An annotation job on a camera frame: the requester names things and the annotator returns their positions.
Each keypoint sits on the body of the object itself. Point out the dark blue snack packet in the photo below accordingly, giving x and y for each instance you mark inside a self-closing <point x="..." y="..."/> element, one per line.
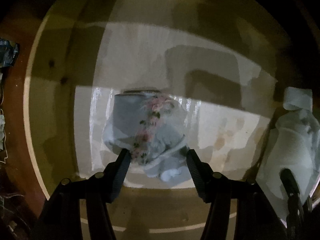
<point x="9" y="52"/>

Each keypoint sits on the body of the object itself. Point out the blue floral underwear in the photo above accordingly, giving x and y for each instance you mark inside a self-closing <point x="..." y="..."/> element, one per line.
<point x="150" y="125"/>

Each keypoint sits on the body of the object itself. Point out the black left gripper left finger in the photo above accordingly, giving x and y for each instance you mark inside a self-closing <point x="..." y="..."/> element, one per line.
<point x="60" y="217"/>

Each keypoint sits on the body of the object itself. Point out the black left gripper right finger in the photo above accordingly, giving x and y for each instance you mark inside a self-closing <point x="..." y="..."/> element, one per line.
<point x="255" y="217"/>

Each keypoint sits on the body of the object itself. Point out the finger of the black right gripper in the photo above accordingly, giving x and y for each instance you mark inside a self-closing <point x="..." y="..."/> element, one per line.
<point x="294" y="219"/>

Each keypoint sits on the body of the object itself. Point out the wooden drawer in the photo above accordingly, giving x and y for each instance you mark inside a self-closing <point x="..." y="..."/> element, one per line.
<point x="227" y="62"/>

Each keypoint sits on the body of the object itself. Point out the white pale blue underwear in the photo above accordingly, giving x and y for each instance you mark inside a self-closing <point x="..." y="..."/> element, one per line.
<point x="292" y="144"/>

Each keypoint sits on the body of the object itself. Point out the white floral cloth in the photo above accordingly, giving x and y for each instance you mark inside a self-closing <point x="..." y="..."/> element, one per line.
<point x="4" y="154"/>

